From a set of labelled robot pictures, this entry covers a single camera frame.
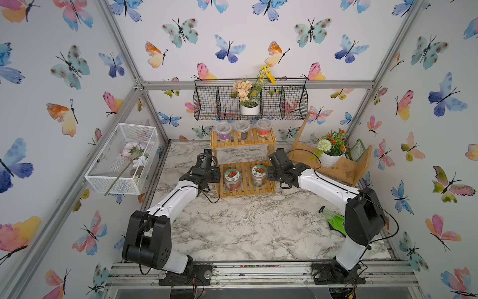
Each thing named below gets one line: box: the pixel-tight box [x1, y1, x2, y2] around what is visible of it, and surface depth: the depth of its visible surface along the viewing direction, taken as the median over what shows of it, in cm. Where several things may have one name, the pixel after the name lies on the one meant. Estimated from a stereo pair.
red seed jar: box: [256, 117, 273, 138], surface depth 84 cm
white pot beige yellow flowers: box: [230, 64, 277, 116], surface depth 87 cm
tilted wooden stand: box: [288, 112, 373, 187], surface depth 100 cm
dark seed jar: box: [234, 119, 251, 141], surface depth 82 cm
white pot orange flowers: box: [310, 128, 350, 169], surface depth 92 cm
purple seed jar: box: [215, 122, 232, 142], surface depth 81 cm
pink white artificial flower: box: [104, 141, 147, 197], surface depth 74 cm
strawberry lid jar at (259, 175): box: [251, 164, 269, 187], surface depth 95 cm
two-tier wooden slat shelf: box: [210, 127, 277, 199], surface depth 98 cm
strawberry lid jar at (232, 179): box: [224, 168, 241, 192], surface depth 93 cm
